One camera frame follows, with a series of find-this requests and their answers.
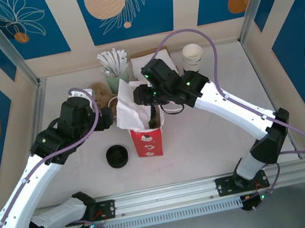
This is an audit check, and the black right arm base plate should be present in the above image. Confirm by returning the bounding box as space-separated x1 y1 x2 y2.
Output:
214 169 271 197

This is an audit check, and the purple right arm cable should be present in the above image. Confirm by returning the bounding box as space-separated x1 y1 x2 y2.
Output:
146 8 305 225

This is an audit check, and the white slotted cable duct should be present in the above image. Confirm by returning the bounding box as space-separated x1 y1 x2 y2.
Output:
57 195 246 228

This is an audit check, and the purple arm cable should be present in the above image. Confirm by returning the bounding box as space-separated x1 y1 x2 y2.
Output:
146 8 305 225
0 83 120 228

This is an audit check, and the stack of white napkins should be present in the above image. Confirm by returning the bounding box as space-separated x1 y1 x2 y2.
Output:
130 49 179 83

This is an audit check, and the stack of white paper cups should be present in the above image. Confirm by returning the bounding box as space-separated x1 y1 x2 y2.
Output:
178 42 207 74

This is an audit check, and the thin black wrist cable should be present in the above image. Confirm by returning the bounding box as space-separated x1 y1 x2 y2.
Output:
158 98 186 116

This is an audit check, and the mint green holder cup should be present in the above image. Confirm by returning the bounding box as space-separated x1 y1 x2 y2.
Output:
105 70 131 95

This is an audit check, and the brown pulp cup carrier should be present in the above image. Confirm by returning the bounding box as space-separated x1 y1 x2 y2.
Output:
152 105 166 128

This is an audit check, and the stack of brown pulp carriers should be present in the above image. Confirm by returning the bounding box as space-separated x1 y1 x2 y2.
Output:
86 79 121 113

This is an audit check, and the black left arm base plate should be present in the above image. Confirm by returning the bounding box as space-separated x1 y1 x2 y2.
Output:
62 199 118 227

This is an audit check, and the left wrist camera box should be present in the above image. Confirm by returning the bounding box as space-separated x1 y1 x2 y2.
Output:
67 84 97 105

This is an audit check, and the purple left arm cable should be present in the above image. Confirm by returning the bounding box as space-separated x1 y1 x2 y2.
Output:
0 83 120 228

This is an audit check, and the aluminium side table rail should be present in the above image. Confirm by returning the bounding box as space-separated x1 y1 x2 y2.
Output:
21 78 56 139

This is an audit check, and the aluminium front frame rail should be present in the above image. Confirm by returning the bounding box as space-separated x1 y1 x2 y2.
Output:
7 159 305 228

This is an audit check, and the bundle of white wrapped straws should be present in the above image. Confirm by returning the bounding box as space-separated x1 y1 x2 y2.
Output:
95 46 131 79

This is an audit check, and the red and white paper bag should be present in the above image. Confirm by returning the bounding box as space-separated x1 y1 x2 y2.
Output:
104 68 192 163

